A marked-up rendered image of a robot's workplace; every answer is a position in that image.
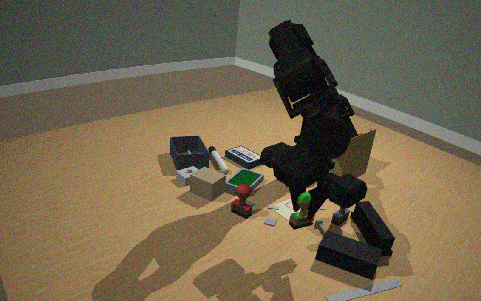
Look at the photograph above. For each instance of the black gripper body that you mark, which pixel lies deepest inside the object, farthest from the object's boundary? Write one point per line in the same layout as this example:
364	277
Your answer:
344	191

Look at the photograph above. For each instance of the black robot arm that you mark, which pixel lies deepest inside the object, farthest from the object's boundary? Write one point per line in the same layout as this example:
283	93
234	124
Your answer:
326	123

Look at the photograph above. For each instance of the white rounded cylinder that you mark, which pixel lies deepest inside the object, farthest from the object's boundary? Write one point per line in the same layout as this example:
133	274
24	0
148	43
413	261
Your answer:
218	159

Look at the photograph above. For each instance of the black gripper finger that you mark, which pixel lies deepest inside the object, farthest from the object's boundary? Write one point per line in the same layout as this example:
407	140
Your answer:
295	192
317	200

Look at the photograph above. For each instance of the light grey flat bar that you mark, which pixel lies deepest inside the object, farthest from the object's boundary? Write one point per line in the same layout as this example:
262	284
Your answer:
363	291

